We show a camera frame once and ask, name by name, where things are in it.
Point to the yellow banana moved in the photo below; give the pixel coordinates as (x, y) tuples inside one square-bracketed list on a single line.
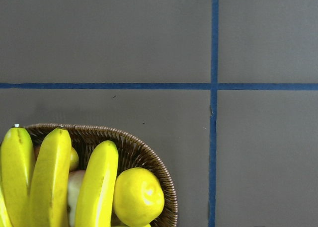
[(94, 205), (49, 186)]

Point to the brown wicker basket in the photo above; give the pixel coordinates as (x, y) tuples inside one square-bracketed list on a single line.
[(133, 152)]

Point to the yellow banana in basket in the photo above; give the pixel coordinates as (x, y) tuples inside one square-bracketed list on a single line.
[(17, 164)]

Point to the yellow lemon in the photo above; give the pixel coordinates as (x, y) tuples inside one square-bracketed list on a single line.
[(138, 197)]

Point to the pink white peach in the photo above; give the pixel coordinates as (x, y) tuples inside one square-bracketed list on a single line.
[(74, 184)]

